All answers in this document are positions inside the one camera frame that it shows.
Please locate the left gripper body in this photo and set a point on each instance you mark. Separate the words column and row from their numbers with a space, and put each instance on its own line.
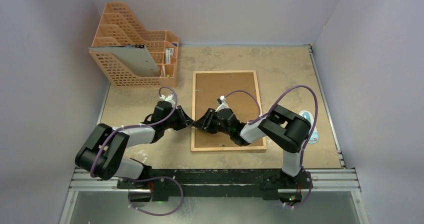
column 178, row 121

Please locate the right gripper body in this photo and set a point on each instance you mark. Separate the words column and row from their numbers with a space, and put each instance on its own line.
column 209, row 121

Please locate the wooden picture frame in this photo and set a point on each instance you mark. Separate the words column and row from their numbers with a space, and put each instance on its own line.
column 225, row 148

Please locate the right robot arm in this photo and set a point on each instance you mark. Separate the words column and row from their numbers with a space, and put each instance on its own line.
column 290, row 131

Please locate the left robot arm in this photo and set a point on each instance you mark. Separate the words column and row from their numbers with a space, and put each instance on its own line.
column 102, row 154

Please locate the grey folder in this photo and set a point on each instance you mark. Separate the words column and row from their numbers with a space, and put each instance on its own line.
column 136, row 58

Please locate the orange file organizer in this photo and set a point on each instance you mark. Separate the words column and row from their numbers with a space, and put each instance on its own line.
column 119, row 26

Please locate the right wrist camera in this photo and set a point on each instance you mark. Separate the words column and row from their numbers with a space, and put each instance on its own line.
column 222, row 103

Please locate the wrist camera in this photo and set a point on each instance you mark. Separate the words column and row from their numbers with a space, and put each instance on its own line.
column 222, row 103
column 171, row 98

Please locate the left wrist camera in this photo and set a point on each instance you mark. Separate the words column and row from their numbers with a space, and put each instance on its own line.
column 171, row 98

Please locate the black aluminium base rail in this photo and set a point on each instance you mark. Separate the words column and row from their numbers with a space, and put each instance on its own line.
column 268, row 184

